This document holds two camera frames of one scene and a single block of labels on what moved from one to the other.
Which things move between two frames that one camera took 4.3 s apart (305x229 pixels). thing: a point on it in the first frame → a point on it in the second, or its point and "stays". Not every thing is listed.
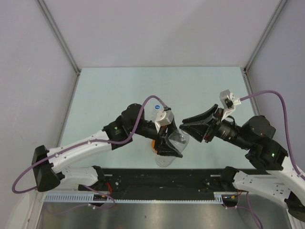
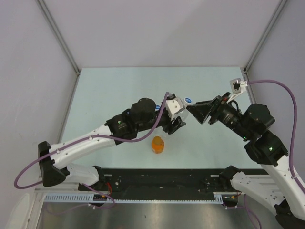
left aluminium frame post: x=45 y=8 stays
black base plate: x=148 y=180 stays
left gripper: x=163 y=147 → x=170 y=128
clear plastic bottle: x=179 y=139 → x=184 y=114
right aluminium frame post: x=278 y=11 stays
